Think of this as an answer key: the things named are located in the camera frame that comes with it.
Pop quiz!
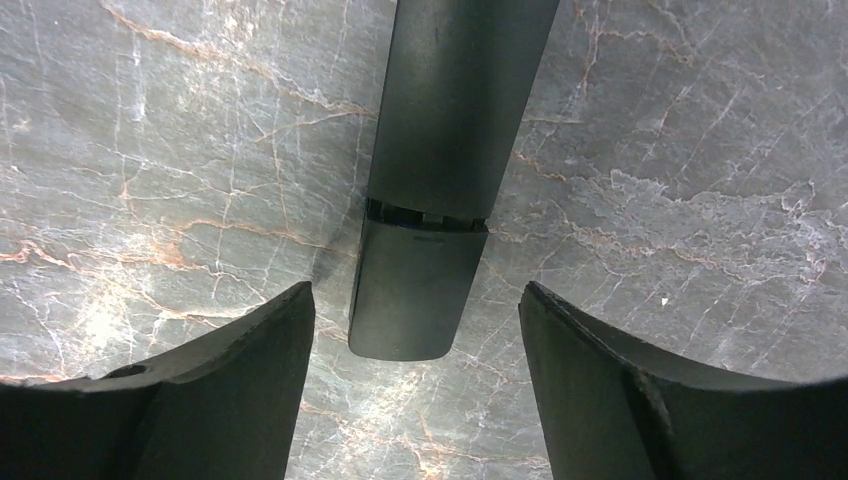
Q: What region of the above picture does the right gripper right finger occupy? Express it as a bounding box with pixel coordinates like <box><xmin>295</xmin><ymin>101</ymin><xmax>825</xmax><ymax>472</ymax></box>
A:
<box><xmin>519</xmin><ymin>282</ymin><xmax>847</xmax><ymax>479</ymax></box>

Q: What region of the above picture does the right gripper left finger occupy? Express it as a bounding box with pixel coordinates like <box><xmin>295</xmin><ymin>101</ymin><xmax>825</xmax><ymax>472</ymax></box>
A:
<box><xmin>1</xmin><ymin>282</ymin><xmax>315</xmax><ymax>479</ymax></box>

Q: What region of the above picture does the black battery cover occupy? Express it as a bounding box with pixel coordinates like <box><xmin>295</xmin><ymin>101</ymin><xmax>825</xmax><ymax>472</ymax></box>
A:
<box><xmin>348</xmin><ymin>219</ymin><xmax>488</xmax><ymax>362</ymax></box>

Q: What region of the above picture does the black remote control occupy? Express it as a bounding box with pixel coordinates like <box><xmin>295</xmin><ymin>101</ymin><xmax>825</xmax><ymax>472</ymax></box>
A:
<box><xmin>366</xmin><ymin>1</ymin><xmax>558</xmax><ymax>228</ymax></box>

